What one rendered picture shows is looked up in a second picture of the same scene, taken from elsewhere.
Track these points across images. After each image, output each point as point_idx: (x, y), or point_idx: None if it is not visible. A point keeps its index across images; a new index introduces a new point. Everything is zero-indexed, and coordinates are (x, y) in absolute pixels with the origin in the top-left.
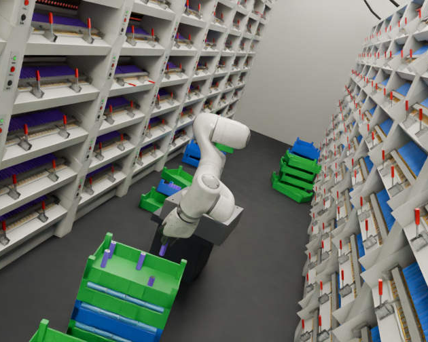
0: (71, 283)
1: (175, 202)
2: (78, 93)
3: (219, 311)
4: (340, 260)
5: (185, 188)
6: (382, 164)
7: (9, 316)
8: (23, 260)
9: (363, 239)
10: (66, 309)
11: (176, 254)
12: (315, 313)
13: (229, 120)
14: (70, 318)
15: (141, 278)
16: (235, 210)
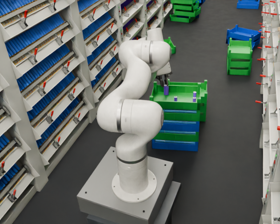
0: (218, 177)
1: (162, 161)
2: None
3: None
4: (44, 92)
5: (151, 208)
6: (25, 21)
7: (234, 144)
8: (261, 184)
9: (53, 51)
10: (209, 157)
11: None
12: (41, 149)
13: (141, 40)
14: (204, 152)
15: (172, 101)
16: (91, 183)
